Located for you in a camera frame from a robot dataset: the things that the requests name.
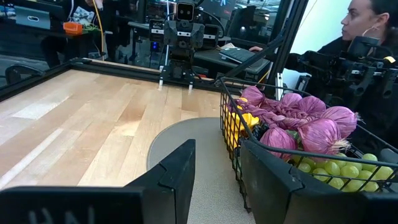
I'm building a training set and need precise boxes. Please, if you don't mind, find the black chair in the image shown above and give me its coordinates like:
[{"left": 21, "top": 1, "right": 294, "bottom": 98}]
[{"left": 4, "top": 63, "right": 46, "bottom": 85}]

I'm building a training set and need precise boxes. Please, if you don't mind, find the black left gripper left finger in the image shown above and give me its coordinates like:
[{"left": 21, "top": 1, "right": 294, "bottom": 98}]
[{"left": 0, "top": 139, "right": 197, "bottom": 224}]

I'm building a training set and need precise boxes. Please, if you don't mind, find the purple grape bunch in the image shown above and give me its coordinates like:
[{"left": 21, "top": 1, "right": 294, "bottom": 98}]
[{"left": 228, "top": 86, "right": 360, "bottom": 161}]

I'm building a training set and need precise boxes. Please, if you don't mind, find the black wire basket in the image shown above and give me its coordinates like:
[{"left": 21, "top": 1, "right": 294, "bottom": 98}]
[{"left": 218, "top": 77, "right": 398, "bottom": 215}]

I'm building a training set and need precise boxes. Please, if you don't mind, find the black grape bunch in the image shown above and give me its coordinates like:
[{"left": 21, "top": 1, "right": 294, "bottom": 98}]
[{"left": 251, "top": 123, "right": 270, "bottom": 141}]

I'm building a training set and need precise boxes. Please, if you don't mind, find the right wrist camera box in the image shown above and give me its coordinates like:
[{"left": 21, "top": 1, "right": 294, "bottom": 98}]
[{"left": 176, "top": 2, "right": 196, "bottom": 22}]

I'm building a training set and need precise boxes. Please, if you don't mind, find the green grape bunch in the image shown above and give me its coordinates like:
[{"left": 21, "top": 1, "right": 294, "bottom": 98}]
[{"left": 292, "top": 152, "right": 396, "bottom": 193}]

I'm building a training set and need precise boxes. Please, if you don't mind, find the black side desk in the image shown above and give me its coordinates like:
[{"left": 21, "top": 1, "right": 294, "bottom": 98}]
[{"left": 192, "top": 49, "right": 271, "bottom": 75}]

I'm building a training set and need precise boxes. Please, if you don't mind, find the round grey mat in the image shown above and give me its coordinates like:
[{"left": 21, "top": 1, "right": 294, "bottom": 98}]
[{"left": 146, "top": 117, "right": 257, "bottom": 224}]

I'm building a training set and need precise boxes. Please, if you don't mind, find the black laptop keyboard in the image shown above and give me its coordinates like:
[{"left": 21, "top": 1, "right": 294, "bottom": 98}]
[{"left": 219, "top": 46, "right": 259, "bottom": 65}]

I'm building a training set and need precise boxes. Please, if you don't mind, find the grey laptop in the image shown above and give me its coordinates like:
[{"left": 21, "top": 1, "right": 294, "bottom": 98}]
[{"left": 14, "top": 5, "right": 52, "bottom": 30}]

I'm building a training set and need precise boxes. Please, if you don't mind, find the yellow banana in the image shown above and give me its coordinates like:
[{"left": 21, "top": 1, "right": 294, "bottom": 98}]
[{"left": 223, "top": 104, "right": 246, "bottom": 152}]

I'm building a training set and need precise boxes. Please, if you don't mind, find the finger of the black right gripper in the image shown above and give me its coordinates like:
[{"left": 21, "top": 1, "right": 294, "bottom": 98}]
[
  {"left": 185, "top": 63, "right": 195, "bottom": 95},
  {"left": 157, "top": 63, "right": 171, "bottom": 91}
]

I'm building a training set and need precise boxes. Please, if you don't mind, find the yellow cable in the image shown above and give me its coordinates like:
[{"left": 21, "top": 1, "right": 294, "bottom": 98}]
[{"left": 92, "top": 0, "right": 105, "bottom": 62}]

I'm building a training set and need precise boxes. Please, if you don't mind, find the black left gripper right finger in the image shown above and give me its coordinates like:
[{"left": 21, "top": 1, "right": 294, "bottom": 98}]
[{"left": 240, "top": 139, "right": 398, "bottom": 224}]

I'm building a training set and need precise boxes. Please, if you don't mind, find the person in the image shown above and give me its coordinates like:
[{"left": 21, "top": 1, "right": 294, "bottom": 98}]
[{"left": 284, "top": 0, "right": 398, "bottom": 156}]

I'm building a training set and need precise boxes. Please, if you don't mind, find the orange box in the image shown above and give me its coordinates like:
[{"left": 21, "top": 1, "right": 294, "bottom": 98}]
[{"left": 63, "top": 21, "right": 84, "bottom": 35}]

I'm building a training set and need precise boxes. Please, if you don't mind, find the dark monitor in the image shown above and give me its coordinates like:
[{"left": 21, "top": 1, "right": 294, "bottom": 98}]
[{"left": 198, "top": 0, "right": 282, "bottom": 43}]

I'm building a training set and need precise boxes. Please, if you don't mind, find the yellow pepper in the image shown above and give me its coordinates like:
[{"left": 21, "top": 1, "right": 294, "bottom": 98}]
[{"left": 238, "top": 111, "right": 261, "bottom": 130}]

